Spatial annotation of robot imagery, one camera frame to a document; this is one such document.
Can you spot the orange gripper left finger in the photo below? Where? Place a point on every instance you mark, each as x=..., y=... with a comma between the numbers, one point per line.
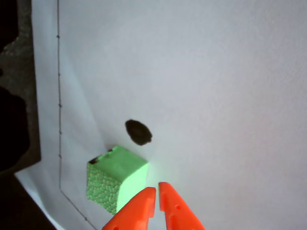
x=134, y=210

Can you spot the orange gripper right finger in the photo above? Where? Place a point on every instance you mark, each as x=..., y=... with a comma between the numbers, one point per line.
x=177, y=213

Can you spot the green textured foam block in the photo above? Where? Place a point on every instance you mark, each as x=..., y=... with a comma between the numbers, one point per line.
x=115, y=172

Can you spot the black dot mark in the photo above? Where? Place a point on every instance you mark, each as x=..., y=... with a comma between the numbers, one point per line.
x=138, y=133

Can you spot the white paper sheet with lines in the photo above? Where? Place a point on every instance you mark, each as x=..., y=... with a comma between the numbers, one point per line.
x=204, y=83

